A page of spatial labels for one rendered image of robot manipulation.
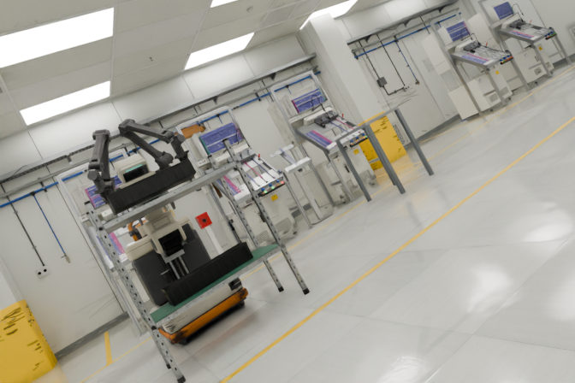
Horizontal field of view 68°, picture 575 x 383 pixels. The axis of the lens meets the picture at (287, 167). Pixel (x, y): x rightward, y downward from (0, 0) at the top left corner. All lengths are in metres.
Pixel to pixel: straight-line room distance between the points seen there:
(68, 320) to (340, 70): 5.78
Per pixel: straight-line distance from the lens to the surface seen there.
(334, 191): 5.90
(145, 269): 3.53
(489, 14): 9.68
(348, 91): 7.88
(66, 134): 6.95
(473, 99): 8.35
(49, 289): 6.67
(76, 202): 5.39
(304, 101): 6.16
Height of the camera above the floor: 0.72
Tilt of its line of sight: 1 degrees up
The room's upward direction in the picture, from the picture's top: 28 degrees counter-clockwise
